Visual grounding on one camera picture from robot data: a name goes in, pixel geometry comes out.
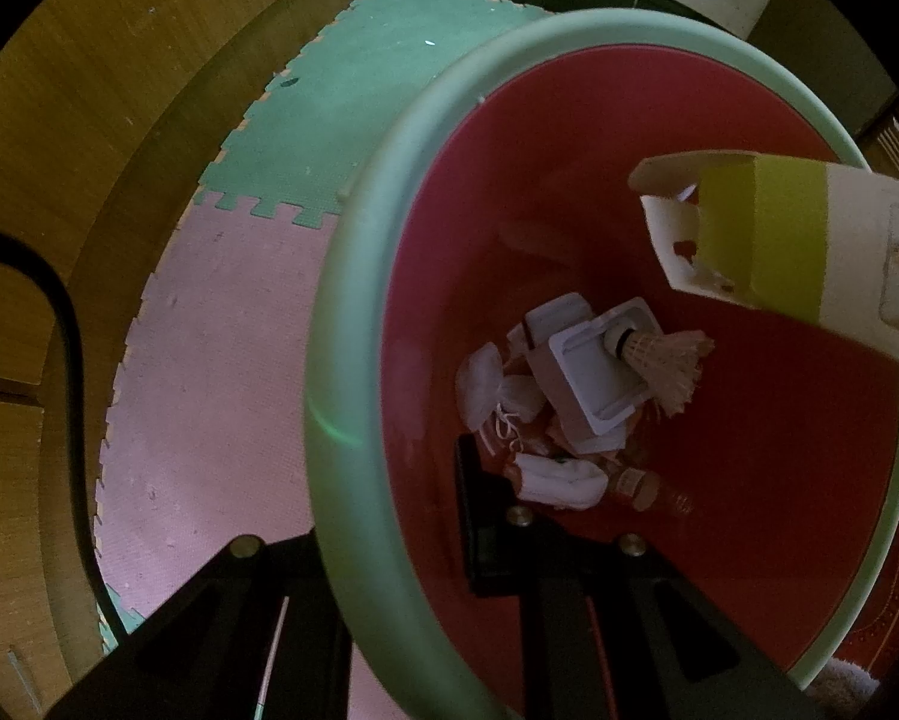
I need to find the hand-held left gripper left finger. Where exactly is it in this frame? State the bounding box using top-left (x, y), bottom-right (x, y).
top-left (44, 536), bottom-right (353, 720)

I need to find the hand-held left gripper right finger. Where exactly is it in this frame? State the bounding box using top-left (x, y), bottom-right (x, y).
top-left (455, 436), bottom-right (825, 720)

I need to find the white sock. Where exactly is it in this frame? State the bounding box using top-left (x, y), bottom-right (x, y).
top-left (510, 452), bottom-right (609, 512)

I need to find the white face mask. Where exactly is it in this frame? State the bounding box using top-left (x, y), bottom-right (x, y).
top-left (454, 343), bottom-right (549, 458)

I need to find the small bottle with orange label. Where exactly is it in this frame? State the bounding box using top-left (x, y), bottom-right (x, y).
top-left (608, 465), bottom-right (696, 517)

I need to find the white plastic tray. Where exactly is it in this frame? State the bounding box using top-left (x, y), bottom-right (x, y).
top-left (522, 295), bottom-right (599, 362)
top-left (543, 298), bottom-right (665, 457)

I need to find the white shuttlecock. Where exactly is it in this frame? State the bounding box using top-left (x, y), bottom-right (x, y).
top-left (605, 328), bottom-right (718, 419)

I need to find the red bucket with green rim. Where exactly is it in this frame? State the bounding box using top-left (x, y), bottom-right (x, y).
top-left (303, 7), bottom-right (899, 720)

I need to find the white box with lime band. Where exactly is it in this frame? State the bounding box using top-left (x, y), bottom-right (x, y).
top-left (627, 152), bottom-right (899, 377)

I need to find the green foam floor mat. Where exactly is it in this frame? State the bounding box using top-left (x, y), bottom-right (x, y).
top-left (98, 589), bottom-right (149, 653)
top-left (198, 0), bottom-right (574, 232)

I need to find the pink foam floor mat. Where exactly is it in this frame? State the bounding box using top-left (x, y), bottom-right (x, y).
top-left (91, 202), bottom-right (394, 720)

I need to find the person's fleece-clad leg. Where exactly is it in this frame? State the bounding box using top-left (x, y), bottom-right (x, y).
top-left (800, 656), bottom-right (883, 720)

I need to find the dark wooden nightstand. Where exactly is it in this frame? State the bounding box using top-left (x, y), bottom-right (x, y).
top-left (745, 0), bottom-right (899, 192)

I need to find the black cable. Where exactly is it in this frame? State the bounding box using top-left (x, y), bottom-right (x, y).
top-left (0, 229), bottom-right (134, 650)

